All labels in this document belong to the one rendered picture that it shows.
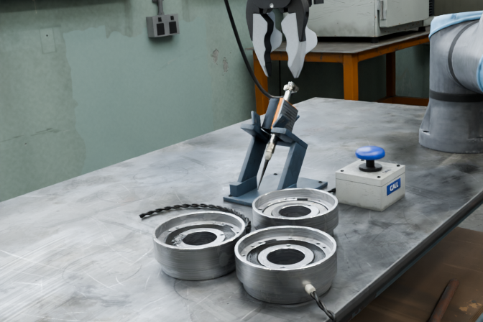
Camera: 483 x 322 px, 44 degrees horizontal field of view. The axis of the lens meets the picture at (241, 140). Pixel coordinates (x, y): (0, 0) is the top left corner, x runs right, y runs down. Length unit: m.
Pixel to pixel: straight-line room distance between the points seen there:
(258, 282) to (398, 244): 0.20
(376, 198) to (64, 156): 1.77
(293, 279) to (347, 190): 0.28
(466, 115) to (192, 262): 0.60
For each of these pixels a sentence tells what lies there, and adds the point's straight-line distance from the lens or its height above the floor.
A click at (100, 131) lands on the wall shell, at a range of 2.53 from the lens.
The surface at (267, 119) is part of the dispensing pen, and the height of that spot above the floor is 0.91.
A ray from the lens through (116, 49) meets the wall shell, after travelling 2.55.
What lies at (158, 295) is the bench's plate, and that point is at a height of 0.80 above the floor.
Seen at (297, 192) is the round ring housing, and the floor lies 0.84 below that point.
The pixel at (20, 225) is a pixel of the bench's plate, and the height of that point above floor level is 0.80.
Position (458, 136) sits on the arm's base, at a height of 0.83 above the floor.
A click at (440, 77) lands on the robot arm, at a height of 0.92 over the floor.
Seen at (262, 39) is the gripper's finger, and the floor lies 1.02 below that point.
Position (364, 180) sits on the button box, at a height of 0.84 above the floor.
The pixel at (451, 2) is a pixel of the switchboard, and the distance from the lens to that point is 4.58.
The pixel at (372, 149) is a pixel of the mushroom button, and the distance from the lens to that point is 0.84.
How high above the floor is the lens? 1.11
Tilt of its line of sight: 15 degrees down
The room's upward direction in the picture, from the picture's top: 4 degrees counter-clockwise
